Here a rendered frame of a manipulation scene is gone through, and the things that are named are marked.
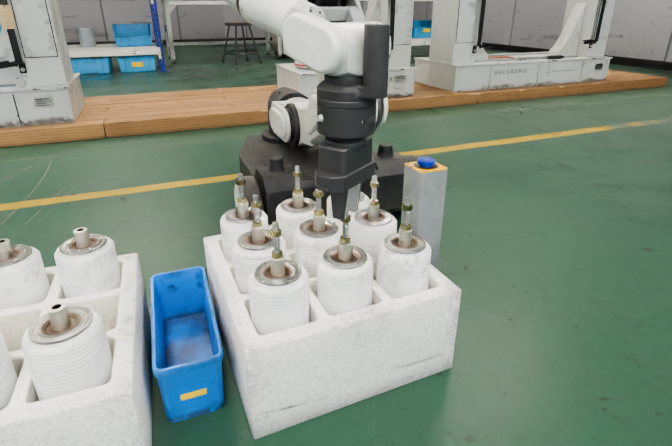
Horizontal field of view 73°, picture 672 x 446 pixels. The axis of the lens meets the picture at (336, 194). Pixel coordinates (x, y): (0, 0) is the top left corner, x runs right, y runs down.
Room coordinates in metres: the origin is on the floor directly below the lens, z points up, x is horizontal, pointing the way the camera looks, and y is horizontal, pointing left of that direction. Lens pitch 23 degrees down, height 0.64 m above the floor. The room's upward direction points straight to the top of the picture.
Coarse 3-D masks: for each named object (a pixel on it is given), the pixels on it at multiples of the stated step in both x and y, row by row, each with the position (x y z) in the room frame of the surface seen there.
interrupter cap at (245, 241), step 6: (246, 234) 0.75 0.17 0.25; (240, 240) 0.72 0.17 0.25; (246, 240) 0.72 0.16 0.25; (252, 240) 0.73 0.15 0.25; (270, 240) 0.72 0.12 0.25; (240, 246) 0.70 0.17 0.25; (246, 246) 0.70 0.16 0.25; (252, 246) 0.70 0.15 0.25; (258, 246) 0.70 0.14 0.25; (264, 246) 0.70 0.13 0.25; (270, 246) 0.70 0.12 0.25
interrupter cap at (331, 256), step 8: (328, 248) 0.69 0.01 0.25; (336, 248) 0.69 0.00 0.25; (352, 248) 0.69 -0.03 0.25; (360, 248) 0.69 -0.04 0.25; (328, 256) 0.67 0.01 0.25; (336, 256) 0.67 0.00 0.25; (352, 256) 0.67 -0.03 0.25; (360, 256) 0.67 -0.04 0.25; (328, 264) 0.64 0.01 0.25; (336, 264) 0.64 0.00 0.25; (344, 264) 0.64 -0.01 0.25; (352, 264) 0.64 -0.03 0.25; (360, 264) 0.64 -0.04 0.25
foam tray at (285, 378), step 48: (432, 288) 0.68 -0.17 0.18; (240, 336) 0.56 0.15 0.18; (288, 336) 0.55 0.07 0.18; (336, 336) 0.58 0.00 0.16; (384, 336) 0.61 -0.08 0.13; (432, 336) 0.65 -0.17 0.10; (240, 384) 0.59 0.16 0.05; (288, 384) 0.54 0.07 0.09; (336, 384) 0.58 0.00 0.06; (384, 384) 0.62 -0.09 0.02
